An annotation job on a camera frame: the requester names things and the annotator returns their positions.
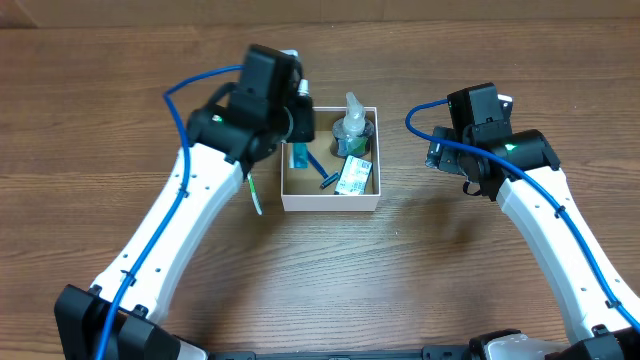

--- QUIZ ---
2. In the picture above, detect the small toothpaste tube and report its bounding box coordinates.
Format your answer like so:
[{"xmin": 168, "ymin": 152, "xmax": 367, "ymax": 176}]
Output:
[{"xmin": 289, "ymin": 143, "xmax": 309, "ymax": 169}]

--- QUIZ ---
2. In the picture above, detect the green white toothbrush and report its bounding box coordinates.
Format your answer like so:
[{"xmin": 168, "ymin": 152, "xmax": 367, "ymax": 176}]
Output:
[{"xmin": 247, "ymin": 172, "xmax": 263, "ymax": 216}]

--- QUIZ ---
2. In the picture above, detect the blue soap pump bottle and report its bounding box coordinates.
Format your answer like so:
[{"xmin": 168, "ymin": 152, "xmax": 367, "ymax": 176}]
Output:
[{"xmin": 331, "ymin": 92, "xmax": 374, "ymax": 158}]

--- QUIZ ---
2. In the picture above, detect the white green soap pack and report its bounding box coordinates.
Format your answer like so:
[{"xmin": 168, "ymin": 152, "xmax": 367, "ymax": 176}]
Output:
[{"xmin": 334, "ymin": 155, "xmax": 373, "ymax": 195}]

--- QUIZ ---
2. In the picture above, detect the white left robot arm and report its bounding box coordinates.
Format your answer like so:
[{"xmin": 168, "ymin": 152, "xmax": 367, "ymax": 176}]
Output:
[{"xmin": 54, "ymin": 44, "xmax": 314, "ymax": 359}]

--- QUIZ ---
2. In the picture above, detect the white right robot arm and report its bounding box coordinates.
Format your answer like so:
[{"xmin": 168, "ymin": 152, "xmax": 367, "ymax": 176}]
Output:
[{"xmin": 425, "ymin": 83, "xmax": 639, "ymax": 359}]

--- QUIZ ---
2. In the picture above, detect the white open cardboard box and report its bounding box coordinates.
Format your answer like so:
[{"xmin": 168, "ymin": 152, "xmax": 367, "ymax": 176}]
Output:
[{"xmin": 280, "ymin": 106, "xmax": 381, "ymax": 212}]

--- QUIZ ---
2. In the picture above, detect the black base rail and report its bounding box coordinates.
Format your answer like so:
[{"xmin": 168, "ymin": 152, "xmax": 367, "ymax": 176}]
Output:
[{"xmin": 208, "ymin": 345, "xmax": 478, "ymax": 360}]

